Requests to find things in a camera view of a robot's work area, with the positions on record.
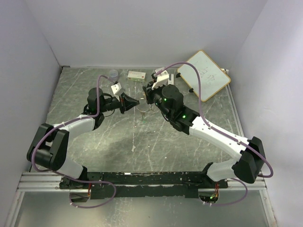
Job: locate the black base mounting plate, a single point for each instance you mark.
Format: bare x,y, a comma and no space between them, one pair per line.
158,184

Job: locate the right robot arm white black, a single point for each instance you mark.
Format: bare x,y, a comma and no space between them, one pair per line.
247,155

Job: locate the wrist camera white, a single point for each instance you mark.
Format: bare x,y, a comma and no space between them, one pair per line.
117,89
161,79

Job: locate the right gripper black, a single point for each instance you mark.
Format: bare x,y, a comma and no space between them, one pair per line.
149,91

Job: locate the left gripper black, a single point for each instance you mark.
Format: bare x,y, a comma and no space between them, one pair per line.
126,102

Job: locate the white green cardboard box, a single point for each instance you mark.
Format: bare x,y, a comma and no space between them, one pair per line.
136,76

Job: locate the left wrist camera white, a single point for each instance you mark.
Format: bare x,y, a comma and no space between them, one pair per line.
117,89

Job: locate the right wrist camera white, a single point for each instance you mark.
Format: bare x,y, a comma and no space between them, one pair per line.
161,79

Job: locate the large silver keyring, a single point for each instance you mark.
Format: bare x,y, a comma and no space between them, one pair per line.
144,108

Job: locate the clear plastic cup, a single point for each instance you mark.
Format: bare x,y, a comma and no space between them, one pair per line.
113,75

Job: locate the small whiteboard yellow frame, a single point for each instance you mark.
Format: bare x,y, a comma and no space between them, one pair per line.
208,79

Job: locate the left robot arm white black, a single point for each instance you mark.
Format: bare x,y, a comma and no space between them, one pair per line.
49,146

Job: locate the aluminium rail frame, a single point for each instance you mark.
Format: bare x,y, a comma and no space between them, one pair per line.
49,146

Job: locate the silver keys bunch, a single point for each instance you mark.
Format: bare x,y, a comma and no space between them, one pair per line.
143,114

